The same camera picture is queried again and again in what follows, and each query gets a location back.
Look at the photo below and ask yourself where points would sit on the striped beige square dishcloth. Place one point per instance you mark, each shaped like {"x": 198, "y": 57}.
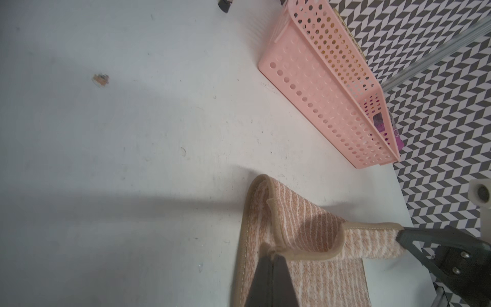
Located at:
{"x": 324, "y": 252}

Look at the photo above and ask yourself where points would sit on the metal two-tier dish rack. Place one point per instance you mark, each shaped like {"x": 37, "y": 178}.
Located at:
{"x": 225, "y": 5}

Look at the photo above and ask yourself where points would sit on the pink perforated plastic basket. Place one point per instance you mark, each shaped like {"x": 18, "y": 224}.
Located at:
{"x": 314, "y": 61}

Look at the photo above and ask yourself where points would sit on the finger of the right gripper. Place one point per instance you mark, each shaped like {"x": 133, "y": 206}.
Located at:
{"x": 461, "y": 262}

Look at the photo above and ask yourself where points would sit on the small brown crumb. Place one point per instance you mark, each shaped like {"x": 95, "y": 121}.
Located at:
{"x": 100, "y": 80}

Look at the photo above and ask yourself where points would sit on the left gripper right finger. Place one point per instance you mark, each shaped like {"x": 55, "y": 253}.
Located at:
{"x": 283, "y": 292}

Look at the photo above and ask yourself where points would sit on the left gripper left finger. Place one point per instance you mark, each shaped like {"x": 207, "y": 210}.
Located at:
{"x": 260, "y": 292}

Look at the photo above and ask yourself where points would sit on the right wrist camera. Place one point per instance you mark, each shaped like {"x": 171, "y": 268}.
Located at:
{"x": 479, "y": 192}

